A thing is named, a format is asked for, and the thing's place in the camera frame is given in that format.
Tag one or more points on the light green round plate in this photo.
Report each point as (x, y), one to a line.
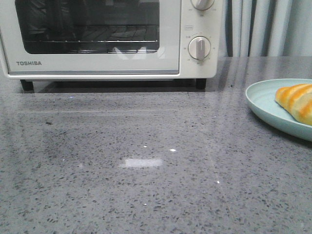
(261, 100)

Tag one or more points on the upper oven dial knob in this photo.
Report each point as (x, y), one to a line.
(202, 5)

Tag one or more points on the white Toshiba toaster oven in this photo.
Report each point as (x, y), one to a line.
(194, 23)

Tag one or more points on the glass oven door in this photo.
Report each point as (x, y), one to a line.
(20, 18)

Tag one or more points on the oven dial knob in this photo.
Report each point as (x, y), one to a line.
(202, 5)
(199, 48)

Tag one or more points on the grey pleated curtain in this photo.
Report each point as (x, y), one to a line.
(266, 28)

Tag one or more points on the lower oven dial knob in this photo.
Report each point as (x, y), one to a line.
(199, 48)

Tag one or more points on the striped golden bread loaf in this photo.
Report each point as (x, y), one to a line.
(297, 101)

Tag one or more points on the metal wire oven rack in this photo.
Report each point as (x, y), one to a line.
(96, 39)

